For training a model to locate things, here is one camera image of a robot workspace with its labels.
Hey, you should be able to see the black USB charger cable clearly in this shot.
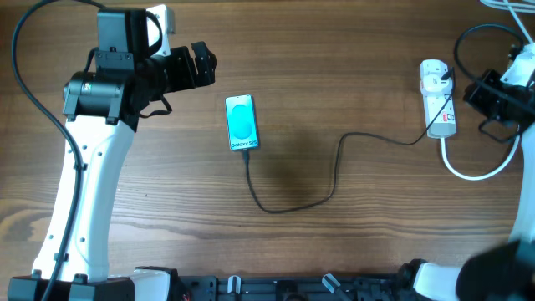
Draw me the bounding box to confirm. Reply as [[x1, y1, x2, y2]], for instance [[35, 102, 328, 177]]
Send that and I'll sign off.
[[241, 66, 456, 215]]

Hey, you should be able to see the smartphone with teal screen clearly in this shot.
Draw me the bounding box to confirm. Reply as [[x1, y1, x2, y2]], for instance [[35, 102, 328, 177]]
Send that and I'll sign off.
[[225, 94, 259, 151]]

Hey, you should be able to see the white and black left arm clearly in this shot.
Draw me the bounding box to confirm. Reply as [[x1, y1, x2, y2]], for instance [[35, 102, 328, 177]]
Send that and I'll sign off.
[[8, 4, 217, 300]]

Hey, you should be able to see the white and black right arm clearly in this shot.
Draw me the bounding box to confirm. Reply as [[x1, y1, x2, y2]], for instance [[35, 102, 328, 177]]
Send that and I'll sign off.
[[392, 39, 534, 300]]

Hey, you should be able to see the white USB charger plug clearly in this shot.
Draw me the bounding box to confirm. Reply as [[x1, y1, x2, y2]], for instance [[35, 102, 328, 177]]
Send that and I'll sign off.
[[420, 73, 453, 96]]

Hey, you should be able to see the white power strip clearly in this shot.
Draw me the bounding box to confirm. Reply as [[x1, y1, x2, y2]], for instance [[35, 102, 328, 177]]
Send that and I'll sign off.
[[419, 59, 456, 140]]

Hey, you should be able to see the white power strip cord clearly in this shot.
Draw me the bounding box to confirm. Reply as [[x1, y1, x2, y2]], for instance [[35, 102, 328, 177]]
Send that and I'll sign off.
[[439, 0, 535, 181]]

